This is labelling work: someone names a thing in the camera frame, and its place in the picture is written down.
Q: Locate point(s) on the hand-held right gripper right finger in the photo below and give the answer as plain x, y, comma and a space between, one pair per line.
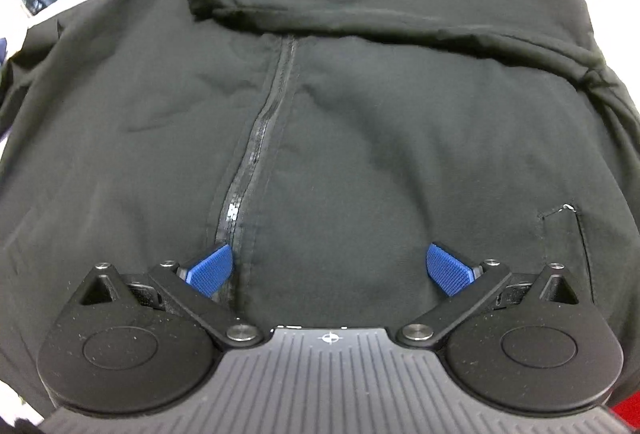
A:
450, 270

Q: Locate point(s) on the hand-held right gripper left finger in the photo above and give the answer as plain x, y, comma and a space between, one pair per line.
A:
210, 270

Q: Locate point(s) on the black zip jacket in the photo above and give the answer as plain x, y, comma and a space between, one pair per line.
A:
375, 113

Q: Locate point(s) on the red plastic object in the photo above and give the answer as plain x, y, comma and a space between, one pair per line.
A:
627, 421

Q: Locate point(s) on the purple floral bedsheet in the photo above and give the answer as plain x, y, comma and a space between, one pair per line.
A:
50, 13

